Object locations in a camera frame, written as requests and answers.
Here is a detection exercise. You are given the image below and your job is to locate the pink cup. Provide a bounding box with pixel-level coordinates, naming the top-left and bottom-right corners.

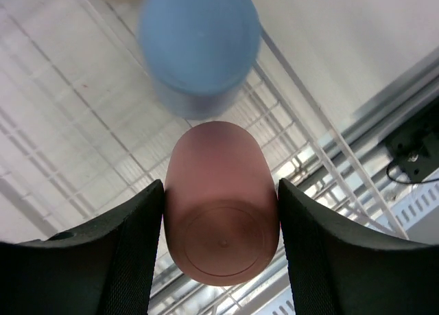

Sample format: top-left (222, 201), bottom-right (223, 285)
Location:
top-left (163, 121), bottom-right (280, 286)

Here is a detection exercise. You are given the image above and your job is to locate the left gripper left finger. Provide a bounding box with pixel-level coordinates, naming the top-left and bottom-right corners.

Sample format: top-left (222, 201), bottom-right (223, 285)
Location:
top-left (1, 180), bottom-right (164, 314)

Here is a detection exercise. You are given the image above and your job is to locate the white wire dish rack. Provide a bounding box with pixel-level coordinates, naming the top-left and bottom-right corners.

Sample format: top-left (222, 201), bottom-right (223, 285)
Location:
top-left (0, 0), bottom-right (410, 315)

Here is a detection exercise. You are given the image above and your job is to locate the blue cup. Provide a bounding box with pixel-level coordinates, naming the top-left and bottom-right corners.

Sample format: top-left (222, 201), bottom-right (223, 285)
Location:
top-left (138, 0), bottom-right (261, 120)

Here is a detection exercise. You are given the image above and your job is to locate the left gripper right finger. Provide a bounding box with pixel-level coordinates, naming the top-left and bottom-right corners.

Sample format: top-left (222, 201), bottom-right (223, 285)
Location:
top-left (278, 179), bottom-right (438, 314)

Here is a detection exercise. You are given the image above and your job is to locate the aluminium rail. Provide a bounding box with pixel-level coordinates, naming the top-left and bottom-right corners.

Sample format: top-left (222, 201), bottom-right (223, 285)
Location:
top-left (319, 49), bottom-right (438, 169)

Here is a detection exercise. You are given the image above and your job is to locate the slotted cable duct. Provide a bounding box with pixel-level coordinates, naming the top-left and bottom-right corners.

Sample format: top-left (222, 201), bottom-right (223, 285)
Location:
top-left (263, 180), bottom-right (439, 315)

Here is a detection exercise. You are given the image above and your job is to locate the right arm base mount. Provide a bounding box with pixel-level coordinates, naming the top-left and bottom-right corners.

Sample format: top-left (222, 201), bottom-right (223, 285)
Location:
top-left (383, 114), bottom-right (438, 185)

